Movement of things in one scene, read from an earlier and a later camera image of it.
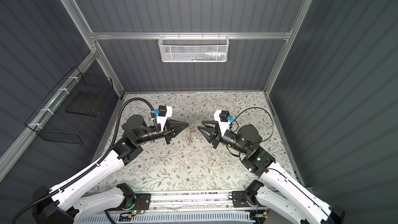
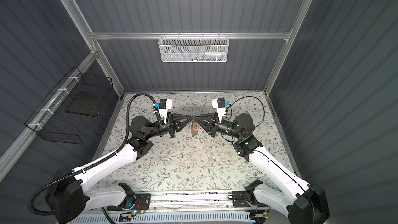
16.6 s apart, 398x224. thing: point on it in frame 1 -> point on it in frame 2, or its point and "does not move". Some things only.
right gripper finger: [212, 124] -> [205, 116]
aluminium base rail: [195, 201] does not move
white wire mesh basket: [194, 48] does not move
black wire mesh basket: [69, 113] does not move
